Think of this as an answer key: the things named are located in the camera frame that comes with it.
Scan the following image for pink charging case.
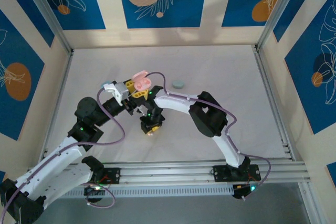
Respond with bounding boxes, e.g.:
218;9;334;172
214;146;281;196
131;69;153;91

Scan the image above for mint green charging case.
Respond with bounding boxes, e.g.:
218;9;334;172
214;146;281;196
172;79;186;90

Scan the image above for aluminium base beam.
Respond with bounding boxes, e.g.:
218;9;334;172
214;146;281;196
22;159;312;188

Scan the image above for white table cloth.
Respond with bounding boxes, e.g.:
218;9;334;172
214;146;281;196
39;45;293;166

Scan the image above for black controller board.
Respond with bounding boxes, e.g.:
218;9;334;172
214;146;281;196
83;184;106;204
232;184;259;200

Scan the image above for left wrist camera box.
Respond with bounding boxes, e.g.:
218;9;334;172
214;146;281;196
103;80;130;106

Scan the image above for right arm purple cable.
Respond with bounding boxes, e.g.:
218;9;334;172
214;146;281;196
145;71;271;201

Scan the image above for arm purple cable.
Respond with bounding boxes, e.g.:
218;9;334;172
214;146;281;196
1;87;125;224
145;71;271;201

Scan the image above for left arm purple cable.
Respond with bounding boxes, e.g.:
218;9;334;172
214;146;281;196
1;87;125;224

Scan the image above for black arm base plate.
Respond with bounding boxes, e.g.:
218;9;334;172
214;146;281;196
86;167;121;185
209;165;262;183

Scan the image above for slotted white cable duct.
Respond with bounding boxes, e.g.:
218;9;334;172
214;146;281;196
33;185;236;199

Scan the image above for aluminium frame post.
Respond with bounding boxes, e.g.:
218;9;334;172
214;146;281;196
256;0;308;50
19;0;75;55

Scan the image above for aluminium side rail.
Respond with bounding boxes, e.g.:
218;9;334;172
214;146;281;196
252;45;296;162

